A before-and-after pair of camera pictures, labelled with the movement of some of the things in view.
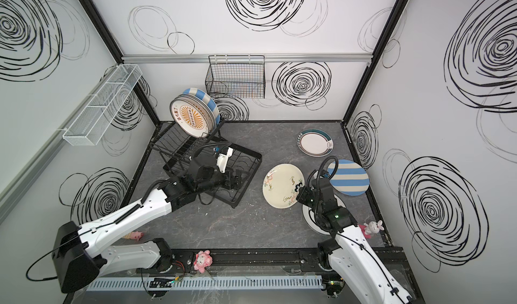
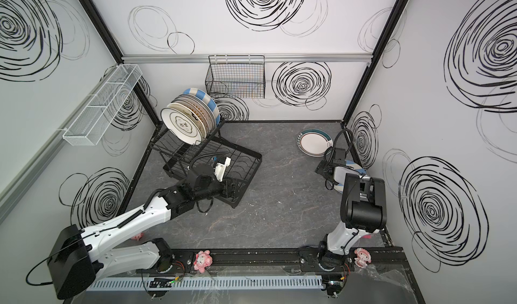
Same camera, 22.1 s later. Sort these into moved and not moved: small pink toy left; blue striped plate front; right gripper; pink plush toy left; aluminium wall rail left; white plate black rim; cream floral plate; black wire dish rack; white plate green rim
Moved: white plate black rim; cream floral plate; right gripper
Not moved: pink plush toy left; white plate green rim; small pink toy left; blue striped plate front; black wire dish rack; aluminium wall rail left
